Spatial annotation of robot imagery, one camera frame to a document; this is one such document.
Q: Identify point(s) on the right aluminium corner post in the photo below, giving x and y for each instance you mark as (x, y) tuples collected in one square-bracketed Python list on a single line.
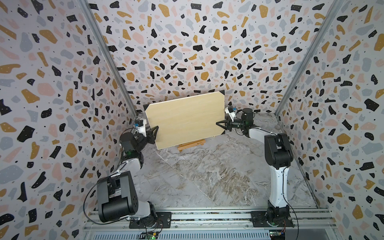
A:
[(331, 14)]

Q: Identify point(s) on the left aluminium corner post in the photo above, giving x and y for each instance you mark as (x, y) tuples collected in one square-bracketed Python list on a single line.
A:
[(89, 17)]

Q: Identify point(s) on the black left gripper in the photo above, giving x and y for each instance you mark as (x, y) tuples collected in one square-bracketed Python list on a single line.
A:
[(150, 138)]

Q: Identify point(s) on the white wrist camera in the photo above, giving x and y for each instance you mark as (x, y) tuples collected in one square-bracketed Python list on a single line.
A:
[(232, 112), (140, 126)]

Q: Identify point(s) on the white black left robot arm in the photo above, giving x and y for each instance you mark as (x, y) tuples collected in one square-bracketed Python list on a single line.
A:
[(116, 194)]

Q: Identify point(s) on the light wooden drawing board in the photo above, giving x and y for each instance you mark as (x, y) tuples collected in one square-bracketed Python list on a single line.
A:
[(187, 119)]

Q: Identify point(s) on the small wooden easel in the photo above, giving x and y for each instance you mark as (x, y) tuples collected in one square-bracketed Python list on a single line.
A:
[(191, 145)]

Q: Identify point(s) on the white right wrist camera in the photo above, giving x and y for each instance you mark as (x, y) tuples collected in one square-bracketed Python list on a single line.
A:
[(232, 112)]

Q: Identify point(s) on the aluminium corner post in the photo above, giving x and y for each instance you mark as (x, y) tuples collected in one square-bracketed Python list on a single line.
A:
[(331, 14), (89, 17)]

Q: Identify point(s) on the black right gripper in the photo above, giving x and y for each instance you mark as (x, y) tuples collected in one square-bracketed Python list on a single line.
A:
[(229, 124)]

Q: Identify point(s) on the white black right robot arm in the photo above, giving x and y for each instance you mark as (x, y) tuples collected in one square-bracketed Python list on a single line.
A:
[(278, 155)]

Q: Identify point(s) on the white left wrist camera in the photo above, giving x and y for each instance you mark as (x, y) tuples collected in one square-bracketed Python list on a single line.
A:
[(140, 126)]

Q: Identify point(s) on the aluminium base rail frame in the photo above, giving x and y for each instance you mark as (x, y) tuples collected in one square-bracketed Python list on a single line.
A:
[(223, 223)]

